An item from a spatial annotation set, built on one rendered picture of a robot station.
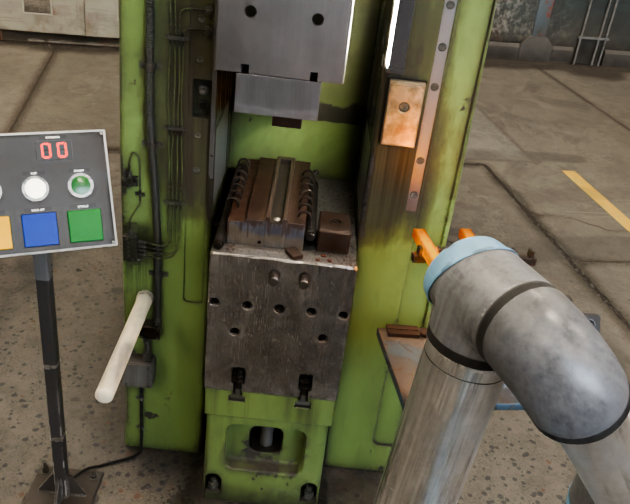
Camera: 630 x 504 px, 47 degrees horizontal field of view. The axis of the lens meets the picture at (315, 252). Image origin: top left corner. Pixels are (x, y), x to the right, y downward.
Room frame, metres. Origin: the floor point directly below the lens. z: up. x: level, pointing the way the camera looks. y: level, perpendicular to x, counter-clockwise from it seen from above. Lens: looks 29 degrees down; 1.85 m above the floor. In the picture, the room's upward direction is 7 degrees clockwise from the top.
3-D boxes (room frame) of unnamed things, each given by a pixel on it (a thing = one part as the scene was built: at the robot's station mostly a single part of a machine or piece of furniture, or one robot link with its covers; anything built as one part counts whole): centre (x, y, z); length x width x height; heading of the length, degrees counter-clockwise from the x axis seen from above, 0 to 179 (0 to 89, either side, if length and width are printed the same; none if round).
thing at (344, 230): (1.73, -0.04, 0.95); 0.12 x 0.08 x 0.06; 2
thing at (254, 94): (1.87, 0.14, 1.32); 0.42 x 0.20 x 0.10; 2
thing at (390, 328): (1.59, -0.51, 0.77); 0.60 x 0.04 x 0.01; 96
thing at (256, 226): (1.87, 0.14, 0.96); 0.42 x 0.20 x 0.09; 2
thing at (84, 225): (1.49, 0.54, 1.01); 0.07 x 0.05 x 0.07; 117
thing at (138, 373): (1.76, 0.50, 0.36); 0.09 x 0.07 x 0.12; 92
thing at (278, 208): (1.87, 0.12, 0.99); 0.42 x 0.05 x 0.01; 2
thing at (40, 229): (1.44, 0.63, 1.01); 0.07 x 0.05 x 0.07; 117
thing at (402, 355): (1.47, -0.41, 0.75); 0.40 x 0.30 x 0.02; 101
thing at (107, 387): (1.56, 0.47, 0.62); 0.44 x 0.05 x 0.05; 2
